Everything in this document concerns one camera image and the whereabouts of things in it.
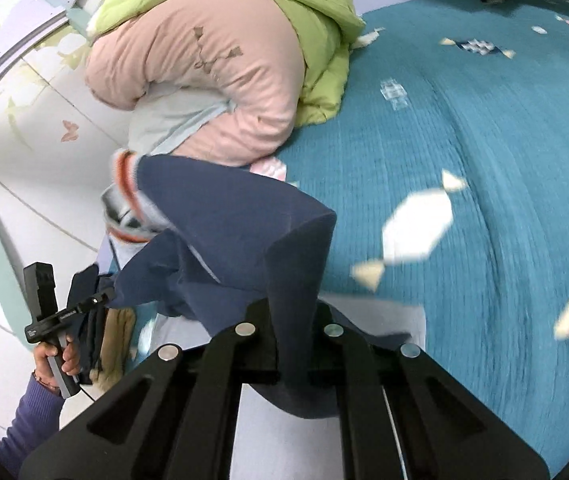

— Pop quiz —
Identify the green quilt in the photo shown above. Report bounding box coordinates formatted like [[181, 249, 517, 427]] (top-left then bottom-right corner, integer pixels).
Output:
[[87, 0, 368, 129]]

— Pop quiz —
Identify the beige cloth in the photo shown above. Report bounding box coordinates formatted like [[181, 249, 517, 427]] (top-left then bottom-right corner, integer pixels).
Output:
[[90, 307, 138, 392]]

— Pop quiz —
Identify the teal patterned bedspread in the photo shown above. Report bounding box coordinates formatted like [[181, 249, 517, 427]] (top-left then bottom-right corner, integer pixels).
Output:
[[99, 0, 569, 480]]

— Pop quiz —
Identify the person's left forearm purple sleeve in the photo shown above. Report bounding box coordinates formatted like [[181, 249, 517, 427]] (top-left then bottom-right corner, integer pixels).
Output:
[[0, 374, 66, 477]]

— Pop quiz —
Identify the navy sweater with striped cuffs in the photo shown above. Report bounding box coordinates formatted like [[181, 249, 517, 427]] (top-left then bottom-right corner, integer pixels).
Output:
[[101, 150, 411, 421]]

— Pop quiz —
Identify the light blue pillow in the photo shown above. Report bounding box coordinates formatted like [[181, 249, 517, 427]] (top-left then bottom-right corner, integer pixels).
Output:
[[126, 94, 239, 157]]

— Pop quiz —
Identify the dark navy cloth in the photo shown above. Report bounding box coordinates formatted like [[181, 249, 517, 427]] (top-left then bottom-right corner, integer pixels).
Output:
[[71, 264, 116, 385]]

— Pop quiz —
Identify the pink quilt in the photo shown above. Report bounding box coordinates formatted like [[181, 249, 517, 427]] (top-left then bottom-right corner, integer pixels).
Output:
[[84, 0, 311, 169]]

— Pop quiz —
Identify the white bed sheet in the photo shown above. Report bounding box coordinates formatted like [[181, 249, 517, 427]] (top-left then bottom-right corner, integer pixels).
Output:
[[134, 301, 426, 480]]

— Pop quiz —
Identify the person's left hand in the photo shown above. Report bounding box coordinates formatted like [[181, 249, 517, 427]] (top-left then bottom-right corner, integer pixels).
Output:
[[33, 341, 83, 392]]

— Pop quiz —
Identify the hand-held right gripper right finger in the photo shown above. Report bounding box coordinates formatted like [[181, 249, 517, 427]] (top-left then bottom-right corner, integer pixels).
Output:
[[309, 304, 551, 480]]

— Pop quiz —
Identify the pink checked cloth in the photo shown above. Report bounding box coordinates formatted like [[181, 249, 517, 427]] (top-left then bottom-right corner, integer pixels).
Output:
[[248, 157, 289, 182]]

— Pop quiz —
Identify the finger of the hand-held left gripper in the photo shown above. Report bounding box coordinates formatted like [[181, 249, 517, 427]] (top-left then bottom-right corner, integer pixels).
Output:
[[67, 287, 117, 319]]

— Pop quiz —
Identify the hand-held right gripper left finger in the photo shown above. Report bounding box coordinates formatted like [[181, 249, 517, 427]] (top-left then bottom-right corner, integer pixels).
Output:
[[18, 298, 281, 480]]

